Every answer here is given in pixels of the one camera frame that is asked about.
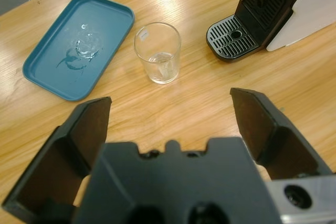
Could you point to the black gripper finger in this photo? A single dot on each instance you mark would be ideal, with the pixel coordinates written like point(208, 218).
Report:
point(273, 140)
point(52, 169)

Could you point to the white capsule coffee machine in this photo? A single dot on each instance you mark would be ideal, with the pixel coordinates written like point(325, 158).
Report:
point(309, 11)

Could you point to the black drip tray metal grate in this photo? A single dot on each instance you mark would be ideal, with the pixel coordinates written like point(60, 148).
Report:
point(231, 40)

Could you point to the teal plastic serving tray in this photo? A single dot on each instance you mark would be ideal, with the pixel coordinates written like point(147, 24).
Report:
point(78, 45)

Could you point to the clear drinking glass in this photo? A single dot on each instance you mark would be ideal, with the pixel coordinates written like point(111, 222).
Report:
point(160, 69)

